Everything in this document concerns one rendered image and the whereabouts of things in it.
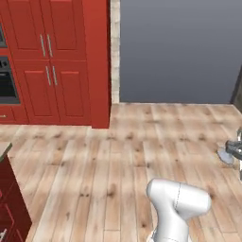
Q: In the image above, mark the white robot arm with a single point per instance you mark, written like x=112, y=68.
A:
x=175, y=208

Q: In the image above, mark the red tall cupboard run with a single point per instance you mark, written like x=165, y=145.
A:
x=72, y=63

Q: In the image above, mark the dark brown cabinet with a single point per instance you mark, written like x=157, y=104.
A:
x=238, y=94

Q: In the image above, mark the black built-in oven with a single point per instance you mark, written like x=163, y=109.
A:
x=7, y=82

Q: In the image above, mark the red island cabinet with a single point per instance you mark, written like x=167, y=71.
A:
x=11, y=201

